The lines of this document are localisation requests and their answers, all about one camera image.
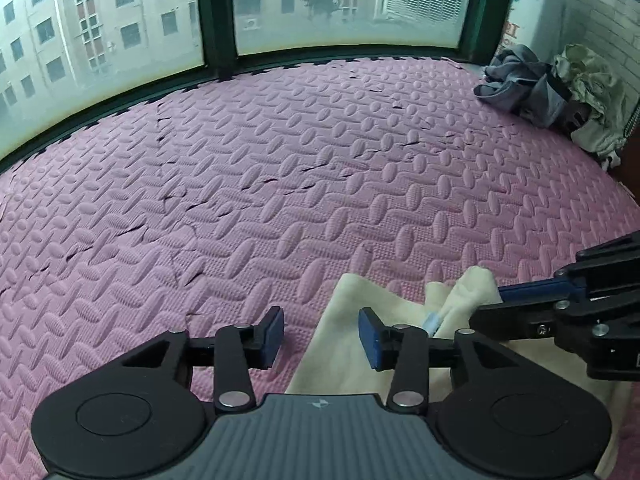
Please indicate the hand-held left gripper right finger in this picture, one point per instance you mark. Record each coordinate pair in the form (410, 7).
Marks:
(370, 341)

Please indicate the crumpled grey clothes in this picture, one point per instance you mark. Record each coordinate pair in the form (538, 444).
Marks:
(520, 85)

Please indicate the cream long-sleeved garment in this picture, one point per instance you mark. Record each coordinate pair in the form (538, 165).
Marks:
(340, 340)

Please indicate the dark green window frame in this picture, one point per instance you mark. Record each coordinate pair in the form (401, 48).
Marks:
(215, 10)

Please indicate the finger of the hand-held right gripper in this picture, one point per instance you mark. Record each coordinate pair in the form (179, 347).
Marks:
(535, 290)
(510, 321)

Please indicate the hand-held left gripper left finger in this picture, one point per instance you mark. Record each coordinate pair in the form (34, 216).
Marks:
(272, 336)

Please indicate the crumpled beige clothes pile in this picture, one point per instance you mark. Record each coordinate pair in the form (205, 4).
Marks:
(595, 85)

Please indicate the grey apartment building outside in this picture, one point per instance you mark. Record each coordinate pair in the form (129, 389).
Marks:
(100, 10)

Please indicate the pink foam mat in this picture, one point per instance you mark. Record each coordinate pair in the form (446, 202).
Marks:
(250, 185)

